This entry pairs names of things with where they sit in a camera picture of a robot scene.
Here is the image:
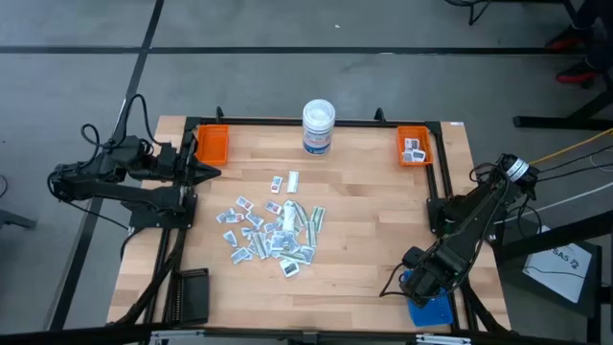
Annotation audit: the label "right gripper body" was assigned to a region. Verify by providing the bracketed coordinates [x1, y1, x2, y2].
[399, 246, 468, 308]

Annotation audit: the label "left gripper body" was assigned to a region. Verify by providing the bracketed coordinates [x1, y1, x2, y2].
[155, 131, 198, 188]

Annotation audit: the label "large white gauze packet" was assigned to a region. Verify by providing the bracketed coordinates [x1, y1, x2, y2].
[282, 199, 298, 233]

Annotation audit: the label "orange plastic mesh basket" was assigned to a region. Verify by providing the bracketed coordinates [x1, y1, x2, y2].
[195, 124, 231, 167]
[396, 125, 435, 169]

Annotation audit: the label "blue plastic mesh basket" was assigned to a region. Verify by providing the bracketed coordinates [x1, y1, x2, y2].
[402, 269, 455, 328]

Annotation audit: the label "white wipes canister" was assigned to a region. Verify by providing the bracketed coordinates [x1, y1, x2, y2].
[302, 99, 336, 157]

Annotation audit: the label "black plastic mesh basket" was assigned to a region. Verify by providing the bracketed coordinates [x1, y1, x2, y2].
[170, 267, 211, 325]

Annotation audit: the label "black diagonal beam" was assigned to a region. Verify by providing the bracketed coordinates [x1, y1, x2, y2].
[492, 210, 613, 260]

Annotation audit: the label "white printed paper sheet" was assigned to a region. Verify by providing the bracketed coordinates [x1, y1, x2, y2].
[521, 241, 594, 304]

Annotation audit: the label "black stand platform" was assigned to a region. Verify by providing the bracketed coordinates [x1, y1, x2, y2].
[497, 229, 605, 320]

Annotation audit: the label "grey stand foot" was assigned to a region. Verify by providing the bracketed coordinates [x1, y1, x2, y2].
[0, 208, 38, 231]

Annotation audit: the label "black stand foot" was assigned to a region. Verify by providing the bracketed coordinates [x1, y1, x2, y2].
[512, 88, 613, 131]

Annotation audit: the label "black rig beam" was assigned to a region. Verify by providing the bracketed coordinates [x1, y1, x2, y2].
[0, 323, 613, 345]

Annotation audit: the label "person's shoe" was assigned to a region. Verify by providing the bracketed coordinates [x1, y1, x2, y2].
[545, 26, 588, 53]
[555, 59, 600, 86]

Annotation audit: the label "person's leg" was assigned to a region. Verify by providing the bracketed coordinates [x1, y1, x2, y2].
[572, 0, 613, 73]

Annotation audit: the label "black furniture legs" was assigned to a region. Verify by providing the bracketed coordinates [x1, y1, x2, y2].
[443, 0, 585, 28]

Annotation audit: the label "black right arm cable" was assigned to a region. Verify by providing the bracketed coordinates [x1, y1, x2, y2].
[380, 261, 418, 298]

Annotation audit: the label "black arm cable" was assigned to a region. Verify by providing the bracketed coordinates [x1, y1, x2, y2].
[380, 261, 418, 298]
[79, 93, 162, 150]

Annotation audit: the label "black corrugated cable conduit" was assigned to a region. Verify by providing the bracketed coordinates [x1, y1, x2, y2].
[462, 282, 510, 333]
[114, 228, 188, 328]

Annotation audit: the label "silver metal bracket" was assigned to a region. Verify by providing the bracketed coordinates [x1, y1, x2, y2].
[148, 329, 206, 345]
[415, 333, 473, 345]

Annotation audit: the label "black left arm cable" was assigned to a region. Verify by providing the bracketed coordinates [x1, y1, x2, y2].
[79, 93, 162, 150]

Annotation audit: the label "black floor cable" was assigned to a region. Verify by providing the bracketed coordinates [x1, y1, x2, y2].
[535, 144, 613, 169]
[535, 163, 613, 186]

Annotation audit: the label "yellow floor cable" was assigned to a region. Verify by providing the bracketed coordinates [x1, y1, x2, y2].
[531, 127, 613, 165]

